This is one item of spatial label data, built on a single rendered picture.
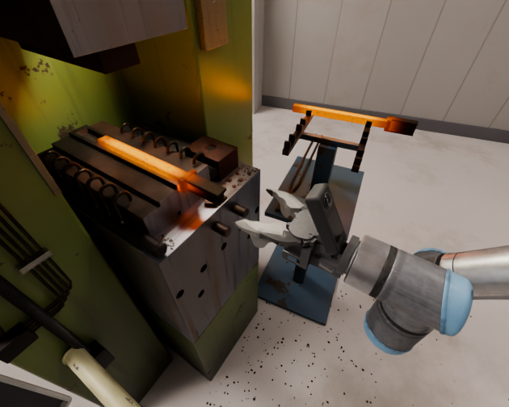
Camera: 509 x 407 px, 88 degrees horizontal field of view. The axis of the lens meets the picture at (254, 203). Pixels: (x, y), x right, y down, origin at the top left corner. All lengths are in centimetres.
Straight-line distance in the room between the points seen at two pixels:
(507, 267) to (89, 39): 67
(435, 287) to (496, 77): 295
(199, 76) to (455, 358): 160
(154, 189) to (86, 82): 48
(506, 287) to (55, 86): 108
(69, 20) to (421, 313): 59
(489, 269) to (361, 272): 21
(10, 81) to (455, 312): 101
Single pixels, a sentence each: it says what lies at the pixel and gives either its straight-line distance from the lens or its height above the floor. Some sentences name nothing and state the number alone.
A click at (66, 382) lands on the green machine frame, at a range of 99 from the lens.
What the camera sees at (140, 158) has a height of 101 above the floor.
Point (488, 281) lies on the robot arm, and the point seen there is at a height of 98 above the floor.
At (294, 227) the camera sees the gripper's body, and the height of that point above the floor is 101.
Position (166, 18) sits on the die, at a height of 129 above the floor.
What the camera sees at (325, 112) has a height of 94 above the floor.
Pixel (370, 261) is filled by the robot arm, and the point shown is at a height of 102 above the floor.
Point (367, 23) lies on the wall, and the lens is 305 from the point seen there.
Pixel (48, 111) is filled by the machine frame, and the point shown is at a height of 105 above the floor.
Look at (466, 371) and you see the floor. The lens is 170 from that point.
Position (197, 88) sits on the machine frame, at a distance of 79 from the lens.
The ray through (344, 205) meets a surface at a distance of 105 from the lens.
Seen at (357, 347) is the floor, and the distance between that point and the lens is 151.
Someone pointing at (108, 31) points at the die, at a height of 129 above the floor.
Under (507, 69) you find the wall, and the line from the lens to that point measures 332.
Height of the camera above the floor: 137
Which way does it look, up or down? 44 degrees down
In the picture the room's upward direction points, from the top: straight up
